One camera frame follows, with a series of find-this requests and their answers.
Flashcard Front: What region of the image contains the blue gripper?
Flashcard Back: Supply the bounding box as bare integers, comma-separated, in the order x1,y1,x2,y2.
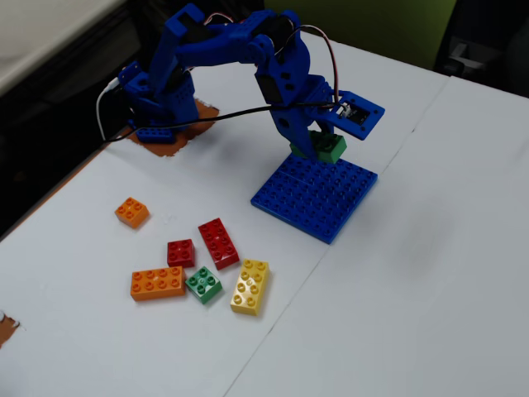
253,60,343,161

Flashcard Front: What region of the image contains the green 2x4 block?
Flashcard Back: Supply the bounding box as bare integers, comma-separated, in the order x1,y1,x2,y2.
288,129,348,165

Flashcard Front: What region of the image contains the red 2x4 block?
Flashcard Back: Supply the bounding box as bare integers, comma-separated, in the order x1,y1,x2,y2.
197,217,241,271

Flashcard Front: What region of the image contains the yellow 2x4 block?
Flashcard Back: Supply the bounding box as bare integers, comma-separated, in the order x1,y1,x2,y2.
229,258,271,318

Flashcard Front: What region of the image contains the red 2x2 block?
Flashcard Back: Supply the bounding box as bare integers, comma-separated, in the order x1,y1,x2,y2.
166,237,197,269

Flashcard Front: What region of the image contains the green 2x2 block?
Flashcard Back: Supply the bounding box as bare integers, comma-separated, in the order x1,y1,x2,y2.
183,265,224,306

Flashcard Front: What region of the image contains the orange 2x2 block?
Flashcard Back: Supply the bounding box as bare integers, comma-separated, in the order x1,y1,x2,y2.
114,196,151,230

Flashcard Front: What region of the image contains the orange 2x4 block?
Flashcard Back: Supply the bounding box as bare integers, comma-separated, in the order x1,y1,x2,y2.
129,265,188,303

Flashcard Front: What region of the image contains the blue 8x8 baseplate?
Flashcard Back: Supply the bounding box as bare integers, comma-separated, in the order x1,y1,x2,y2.
250,153,379,246

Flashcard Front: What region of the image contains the green partition panel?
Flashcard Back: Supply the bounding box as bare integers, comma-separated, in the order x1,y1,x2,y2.
264,0,458,72

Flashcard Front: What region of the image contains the black office chair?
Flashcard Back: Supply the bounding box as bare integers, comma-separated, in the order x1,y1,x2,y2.
432,0,529,98

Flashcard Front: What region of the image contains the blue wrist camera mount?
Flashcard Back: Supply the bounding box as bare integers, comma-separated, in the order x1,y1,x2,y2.
315,89,387,143

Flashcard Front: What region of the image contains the black cable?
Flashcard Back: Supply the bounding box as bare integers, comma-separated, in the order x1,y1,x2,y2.
100,100,345,144

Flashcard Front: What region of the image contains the red white servo wire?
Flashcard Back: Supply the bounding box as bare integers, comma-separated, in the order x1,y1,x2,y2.
273,24,343,101

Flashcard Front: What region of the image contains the white cable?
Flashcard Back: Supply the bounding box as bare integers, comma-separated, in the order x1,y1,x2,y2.
95,79,126,142

